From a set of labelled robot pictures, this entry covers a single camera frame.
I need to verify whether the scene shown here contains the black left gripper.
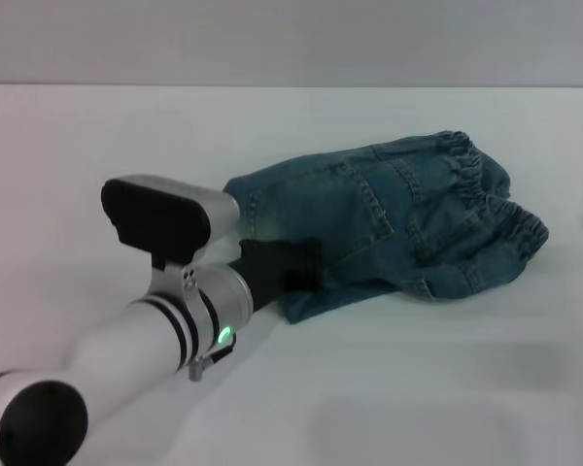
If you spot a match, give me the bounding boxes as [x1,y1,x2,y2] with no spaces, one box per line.
[225,237,324,313]

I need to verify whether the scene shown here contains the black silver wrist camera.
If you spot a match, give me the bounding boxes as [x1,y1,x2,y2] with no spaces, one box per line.
[99,173,242,271]

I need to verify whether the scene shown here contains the blue denim shorts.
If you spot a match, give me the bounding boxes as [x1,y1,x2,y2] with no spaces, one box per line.
[221,128,551,325]

